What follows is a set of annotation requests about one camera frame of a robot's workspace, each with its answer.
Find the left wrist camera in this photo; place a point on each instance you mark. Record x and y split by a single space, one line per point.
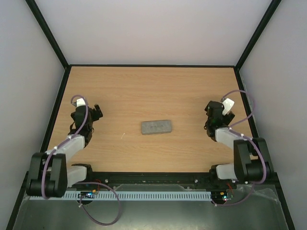
79 102

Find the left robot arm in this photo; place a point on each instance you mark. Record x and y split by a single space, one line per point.
54 161

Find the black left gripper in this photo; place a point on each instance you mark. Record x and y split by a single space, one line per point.
96 117

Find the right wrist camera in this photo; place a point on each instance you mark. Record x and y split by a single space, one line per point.
228 105

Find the metal front tray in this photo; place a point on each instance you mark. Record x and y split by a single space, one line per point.
243 211

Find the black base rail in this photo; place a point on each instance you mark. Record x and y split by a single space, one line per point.
200 180

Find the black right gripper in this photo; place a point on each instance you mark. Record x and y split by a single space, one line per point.
211 108

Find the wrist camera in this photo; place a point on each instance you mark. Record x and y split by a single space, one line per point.
228 105
79 102

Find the light blue slotted cable duct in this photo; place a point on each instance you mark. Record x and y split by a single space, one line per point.
136 196

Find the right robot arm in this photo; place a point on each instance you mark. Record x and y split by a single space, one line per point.
252 161

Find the grey leather glasses case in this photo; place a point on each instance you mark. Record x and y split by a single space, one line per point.
156 127

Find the black enclosure frame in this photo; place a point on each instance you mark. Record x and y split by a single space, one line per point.
50 37

